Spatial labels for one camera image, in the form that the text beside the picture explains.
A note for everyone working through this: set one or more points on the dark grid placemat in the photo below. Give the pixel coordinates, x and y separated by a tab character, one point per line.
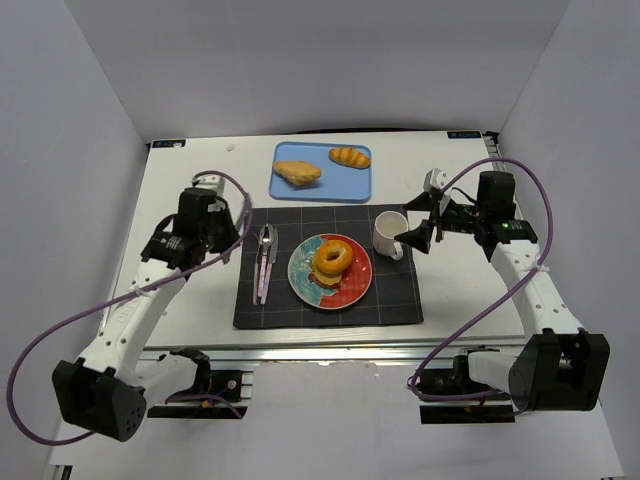
392	299

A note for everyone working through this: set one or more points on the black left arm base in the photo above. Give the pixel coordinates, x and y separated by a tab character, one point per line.
234	387

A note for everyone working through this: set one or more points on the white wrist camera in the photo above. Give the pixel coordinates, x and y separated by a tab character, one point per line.
211	182
435	179

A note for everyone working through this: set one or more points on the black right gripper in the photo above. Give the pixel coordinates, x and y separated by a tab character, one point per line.
435	220

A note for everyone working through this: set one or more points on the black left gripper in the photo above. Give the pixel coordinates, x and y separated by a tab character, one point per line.
226	232

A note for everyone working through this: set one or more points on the white ceramic mug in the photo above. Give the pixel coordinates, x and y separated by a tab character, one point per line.
387	226

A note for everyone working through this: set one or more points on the pink handled knife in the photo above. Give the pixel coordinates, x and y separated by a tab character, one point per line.
271	254

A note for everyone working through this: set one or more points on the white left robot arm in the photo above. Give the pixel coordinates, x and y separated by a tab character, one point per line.
103	390

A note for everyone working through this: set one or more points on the red and teal plate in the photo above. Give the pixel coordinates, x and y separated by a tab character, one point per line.
356	279

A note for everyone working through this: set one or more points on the striped crescent roll bread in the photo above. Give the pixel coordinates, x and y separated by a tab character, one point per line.
349	157

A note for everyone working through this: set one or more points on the aluminium frame rail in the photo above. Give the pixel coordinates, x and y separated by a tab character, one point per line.
405	351

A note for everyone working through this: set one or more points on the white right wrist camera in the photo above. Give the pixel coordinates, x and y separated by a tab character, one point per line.
435	179

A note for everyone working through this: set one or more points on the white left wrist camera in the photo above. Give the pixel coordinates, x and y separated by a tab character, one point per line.
211	182

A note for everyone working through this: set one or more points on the pink handled spoon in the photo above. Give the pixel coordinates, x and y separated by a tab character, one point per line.
268	237

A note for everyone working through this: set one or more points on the pale triangular scone bread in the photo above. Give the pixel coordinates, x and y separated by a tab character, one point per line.
297	173

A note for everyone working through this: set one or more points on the orange glazed donut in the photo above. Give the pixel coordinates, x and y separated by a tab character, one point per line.
333	257

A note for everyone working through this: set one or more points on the brown cake slice bread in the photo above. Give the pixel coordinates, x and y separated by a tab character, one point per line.
328	281

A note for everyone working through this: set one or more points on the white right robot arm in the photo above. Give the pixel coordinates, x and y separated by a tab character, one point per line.
561	366

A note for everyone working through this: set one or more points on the blue plastic tray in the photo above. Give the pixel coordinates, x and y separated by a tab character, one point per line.
338	183

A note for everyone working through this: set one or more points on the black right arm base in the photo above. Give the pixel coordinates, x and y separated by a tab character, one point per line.
457	396

